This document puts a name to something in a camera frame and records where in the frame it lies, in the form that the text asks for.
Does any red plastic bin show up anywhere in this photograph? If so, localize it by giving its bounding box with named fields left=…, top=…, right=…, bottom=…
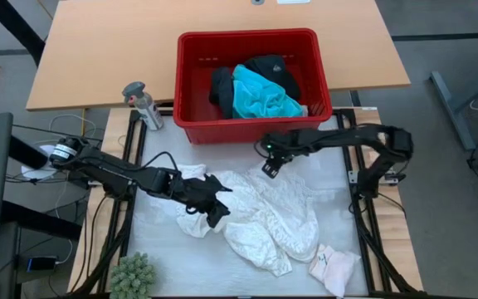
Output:
left=173, top=27, right=334, bottom=145

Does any black desk leg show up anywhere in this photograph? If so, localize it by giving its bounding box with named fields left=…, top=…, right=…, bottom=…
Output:
left=0, top=0, right=47, bottom=67

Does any grey desk leg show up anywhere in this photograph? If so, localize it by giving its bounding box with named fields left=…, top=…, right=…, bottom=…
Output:
left=429, top=53, right=478, bottom=151

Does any black phone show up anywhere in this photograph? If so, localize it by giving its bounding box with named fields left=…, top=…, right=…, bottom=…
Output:
left=26, top=256, right=57, bottom=273

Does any teal garment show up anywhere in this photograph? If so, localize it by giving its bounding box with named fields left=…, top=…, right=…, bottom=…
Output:
left=232, top=64, right=305, bottom=120

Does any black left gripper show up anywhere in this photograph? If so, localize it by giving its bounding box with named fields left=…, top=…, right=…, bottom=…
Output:
left=168, top=172, right=234, bottom=228

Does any pale pink underwear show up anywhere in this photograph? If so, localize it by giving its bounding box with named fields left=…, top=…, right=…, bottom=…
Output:
left=308, top=243, right=363, bottom=298

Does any light wooden desk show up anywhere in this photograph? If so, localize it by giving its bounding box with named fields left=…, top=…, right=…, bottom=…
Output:
left=26, top=0, right=411, bottom=111

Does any black left camera cable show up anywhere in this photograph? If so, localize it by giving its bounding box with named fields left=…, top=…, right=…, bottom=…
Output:
left=139, top=150, right=181, bottom=174

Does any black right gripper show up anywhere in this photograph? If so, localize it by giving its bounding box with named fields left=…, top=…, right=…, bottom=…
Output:
left=259, top=132, right=302, bottom=179

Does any white lace garment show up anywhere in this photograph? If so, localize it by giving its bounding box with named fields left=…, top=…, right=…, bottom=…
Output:
left=174, top=163, right=321, bottom=278

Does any small green plant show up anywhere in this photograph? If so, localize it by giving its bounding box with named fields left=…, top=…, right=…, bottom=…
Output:
left=109, top=252, right=157, bottom=299

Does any clear spray bottle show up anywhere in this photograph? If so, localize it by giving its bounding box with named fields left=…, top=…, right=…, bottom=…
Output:
left=121, top=81, right=165, bottom=132

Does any black garment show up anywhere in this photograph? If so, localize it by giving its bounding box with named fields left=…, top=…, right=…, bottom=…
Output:
left=208, top=54, right=302, bottom=120

